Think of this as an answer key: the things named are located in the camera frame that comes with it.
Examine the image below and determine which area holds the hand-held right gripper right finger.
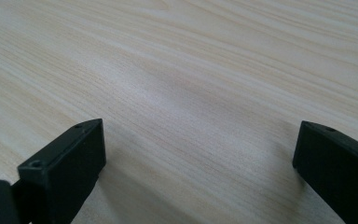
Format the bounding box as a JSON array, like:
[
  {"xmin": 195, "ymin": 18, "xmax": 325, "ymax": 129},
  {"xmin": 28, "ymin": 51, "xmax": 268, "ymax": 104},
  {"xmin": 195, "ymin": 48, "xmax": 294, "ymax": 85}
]
[{"xmin": 292, "ymin": 119, "xmax": 358, "ymax": 224}]

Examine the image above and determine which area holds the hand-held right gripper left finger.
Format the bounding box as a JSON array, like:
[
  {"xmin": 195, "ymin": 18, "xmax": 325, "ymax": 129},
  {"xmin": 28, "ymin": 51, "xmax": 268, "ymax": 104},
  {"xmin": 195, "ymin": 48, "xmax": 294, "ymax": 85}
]
[{"xmin": 12, "ymin": 118, "xmax": 107, "ymax": 224}]

